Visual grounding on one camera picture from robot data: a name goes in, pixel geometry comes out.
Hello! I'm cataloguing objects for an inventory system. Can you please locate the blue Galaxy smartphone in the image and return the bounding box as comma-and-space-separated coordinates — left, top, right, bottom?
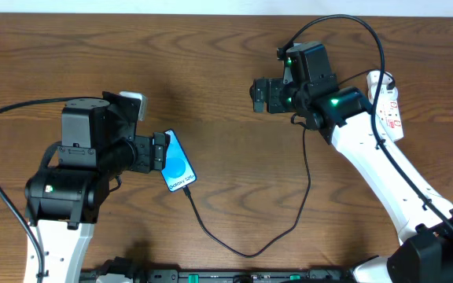
161, 129, 197, 192

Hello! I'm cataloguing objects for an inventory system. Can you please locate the black charger cable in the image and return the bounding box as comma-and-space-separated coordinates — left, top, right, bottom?
182, 68, 396, 259

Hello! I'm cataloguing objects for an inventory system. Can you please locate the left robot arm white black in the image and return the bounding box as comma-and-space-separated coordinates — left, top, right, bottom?
24, 91, 170, 282

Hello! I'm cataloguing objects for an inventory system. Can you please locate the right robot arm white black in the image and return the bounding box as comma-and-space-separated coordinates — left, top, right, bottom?
250, 42, 453, 282

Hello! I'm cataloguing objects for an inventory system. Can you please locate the white power strip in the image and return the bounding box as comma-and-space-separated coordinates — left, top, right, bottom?
376, 72, 403, 142

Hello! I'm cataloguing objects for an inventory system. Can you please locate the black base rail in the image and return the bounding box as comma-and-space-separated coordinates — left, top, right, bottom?
79, 257, 355, 283

